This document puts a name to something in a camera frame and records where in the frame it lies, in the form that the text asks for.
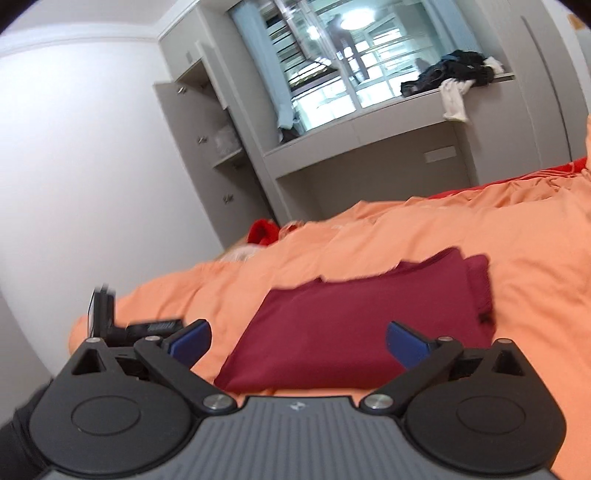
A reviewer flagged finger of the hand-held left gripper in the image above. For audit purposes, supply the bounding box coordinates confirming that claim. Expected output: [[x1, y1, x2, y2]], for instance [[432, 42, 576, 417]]
[[117, 317, 185, 348]]

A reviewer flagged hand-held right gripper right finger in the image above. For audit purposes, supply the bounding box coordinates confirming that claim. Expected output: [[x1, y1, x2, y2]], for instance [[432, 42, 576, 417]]
[[360, 320, 528, 415]]

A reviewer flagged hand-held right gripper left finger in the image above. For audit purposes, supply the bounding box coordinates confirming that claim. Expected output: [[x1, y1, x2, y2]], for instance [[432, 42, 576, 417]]
[[68, 318, 239, 415]]

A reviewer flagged dark red long-sleeve shirt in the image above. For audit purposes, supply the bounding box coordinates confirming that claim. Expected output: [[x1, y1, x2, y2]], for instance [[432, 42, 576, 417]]
[[215, 248, 497, 394]]

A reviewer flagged pile of dark clothes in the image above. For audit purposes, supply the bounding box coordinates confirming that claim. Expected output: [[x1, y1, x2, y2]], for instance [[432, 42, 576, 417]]
[[400, 50, 496, 99]]

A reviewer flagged pale floral pillow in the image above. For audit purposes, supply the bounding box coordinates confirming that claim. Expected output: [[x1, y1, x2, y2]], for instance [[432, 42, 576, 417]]
[[219, 222, 298, 265]]

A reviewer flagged red plush item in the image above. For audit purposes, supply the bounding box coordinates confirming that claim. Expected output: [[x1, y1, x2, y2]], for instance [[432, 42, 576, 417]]
[[247, 219, 282, 246]]

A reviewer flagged orange duvet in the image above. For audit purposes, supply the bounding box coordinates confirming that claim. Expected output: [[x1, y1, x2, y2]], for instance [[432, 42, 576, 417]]
[[68, 159, 591, 480]]

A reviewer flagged clear plastic bag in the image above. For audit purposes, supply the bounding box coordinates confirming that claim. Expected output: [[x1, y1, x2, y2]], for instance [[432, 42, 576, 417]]
[[211, 124, 243, 160]]

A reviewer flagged grey built-in wardrobe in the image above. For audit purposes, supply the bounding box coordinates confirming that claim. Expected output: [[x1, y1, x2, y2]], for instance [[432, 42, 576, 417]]
[[152, 0, 583, 252]]

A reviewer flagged cream white garment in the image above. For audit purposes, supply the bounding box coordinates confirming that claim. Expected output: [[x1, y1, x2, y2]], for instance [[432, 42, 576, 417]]
[[438, 78, 477, 124]]

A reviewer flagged light blue curtain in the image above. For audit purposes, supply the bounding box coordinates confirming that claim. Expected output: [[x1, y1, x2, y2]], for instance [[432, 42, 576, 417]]
[[230, 4, 302, 131]]

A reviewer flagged window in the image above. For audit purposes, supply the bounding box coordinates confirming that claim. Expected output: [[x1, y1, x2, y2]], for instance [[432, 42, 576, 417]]
[[230, 0, 446, 136]]

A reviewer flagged white wall socket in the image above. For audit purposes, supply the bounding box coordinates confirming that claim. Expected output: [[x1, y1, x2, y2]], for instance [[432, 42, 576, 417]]
[[425, 146, 459, 163]]

